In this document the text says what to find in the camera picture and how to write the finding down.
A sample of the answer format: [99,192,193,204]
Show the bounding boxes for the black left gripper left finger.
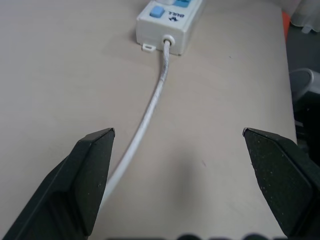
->
[0,127,116,240]

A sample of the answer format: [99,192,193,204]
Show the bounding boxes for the translucent white plastic object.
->
[289,0,320,35]

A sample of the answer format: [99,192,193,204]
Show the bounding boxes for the white power strip cable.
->
[100,34,175,208]

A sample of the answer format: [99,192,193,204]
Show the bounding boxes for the white power strip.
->
[135,0,206,56]

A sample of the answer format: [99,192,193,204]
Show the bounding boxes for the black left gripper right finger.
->
[241,127,320,240]

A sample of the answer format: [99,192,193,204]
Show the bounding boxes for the grey rounded object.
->
[289,67,320,106]

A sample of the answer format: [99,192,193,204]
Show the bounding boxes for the orange object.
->
[281,10,291,38]

